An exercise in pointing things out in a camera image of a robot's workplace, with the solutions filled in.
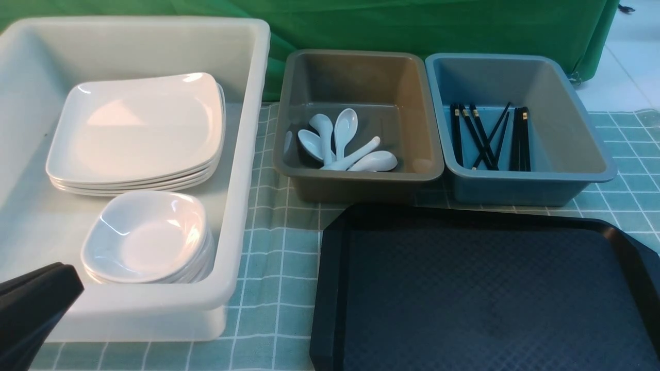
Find small white bowl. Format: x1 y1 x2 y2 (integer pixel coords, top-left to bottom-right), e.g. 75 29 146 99
85 229 215 267
80 191 215 284

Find green checkered tablecloth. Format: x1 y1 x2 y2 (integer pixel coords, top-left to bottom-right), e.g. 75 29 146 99
31 103 659 370

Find black serving tray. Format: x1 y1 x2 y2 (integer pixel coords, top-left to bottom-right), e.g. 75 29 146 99
309 204 659 370

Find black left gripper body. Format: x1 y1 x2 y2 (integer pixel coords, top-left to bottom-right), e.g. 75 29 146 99
1 262 84 370

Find white ceramic spoon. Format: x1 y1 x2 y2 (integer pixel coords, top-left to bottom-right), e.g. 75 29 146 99
320 136 381 171

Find large white square plate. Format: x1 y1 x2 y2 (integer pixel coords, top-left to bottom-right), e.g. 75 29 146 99
45 72 225 185

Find large white plastic bin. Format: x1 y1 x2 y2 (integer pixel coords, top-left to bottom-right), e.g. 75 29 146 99
1 16 270 342

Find stacked white bowls underneath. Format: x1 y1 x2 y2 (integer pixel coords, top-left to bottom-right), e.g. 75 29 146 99
80 244 212 284

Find green backdrop cloth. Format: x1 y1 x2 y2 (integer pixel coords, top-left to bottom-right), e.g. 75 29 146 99
1 1 618 101

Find brown plastic bin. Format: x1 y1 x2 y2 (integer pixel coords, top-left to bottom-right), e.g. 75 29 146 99
272 49 445 204

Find white spoon in bin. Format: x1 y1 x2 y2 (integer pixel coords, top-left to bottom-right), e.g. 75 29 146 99
347 150 398 172
333 108 358 160
298 129 324 163
309 113 334 166

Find black chopstick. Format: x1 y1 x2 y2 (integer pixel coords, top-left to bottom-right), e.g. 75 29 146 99
451 104 464 167
519 107 531 172
509 108 522 172
472 103 511 171
470 104 498 171
459 104 493 170

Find blue-grey plastic bin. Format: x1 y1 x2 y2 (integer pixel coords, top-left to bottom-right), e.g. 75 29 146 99
425 53 617 206

